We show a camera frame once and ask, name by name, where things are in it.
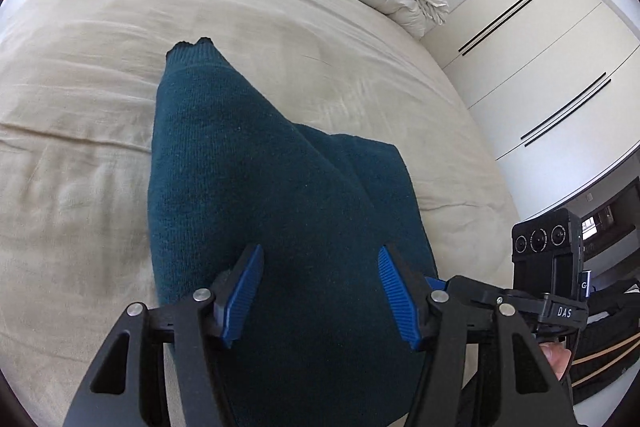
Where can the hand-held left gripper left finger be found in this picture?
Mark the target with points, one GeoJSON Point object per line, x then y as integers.
{"type": "Point", "coordinates": [245, 292]}

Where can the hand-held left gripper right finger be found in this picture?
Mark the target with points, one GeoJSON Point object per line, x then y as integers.
{"type": "Point", "coordinates": [397, 302]}

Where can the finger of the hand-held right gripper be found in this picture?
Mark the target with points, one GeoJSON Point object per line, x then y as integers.
{"type": "Point", "coordinates": [435, 282]}

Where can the dark teal knit sweater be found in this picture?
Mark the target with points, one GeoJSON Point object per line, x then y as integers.
{"type": "Point", "coordinates": [250, 182]}

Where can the person's right hand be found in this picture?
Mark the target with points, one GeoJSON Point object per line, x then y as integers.
{"type": "Point", "coordinates": [556, 357]}

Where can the dark wooden shelf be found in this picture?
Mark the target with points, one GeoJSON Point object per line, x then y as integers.
{"type": "Point", "coordinates": [615, 227]}

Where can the person's black jacket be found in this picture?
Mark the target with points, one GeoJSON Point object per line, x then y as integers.
{"type": "Point", "coordinates": [610, 332]}

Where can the white wardrobe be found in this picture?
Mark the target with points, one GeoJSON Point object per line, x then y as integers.
{"type": "Point", "coordinates": [540, 57]}

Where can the beige bed cover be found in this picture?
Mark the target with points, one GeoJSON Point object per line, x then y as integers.
{"type": "Point", "coordinates": [100, 82]}

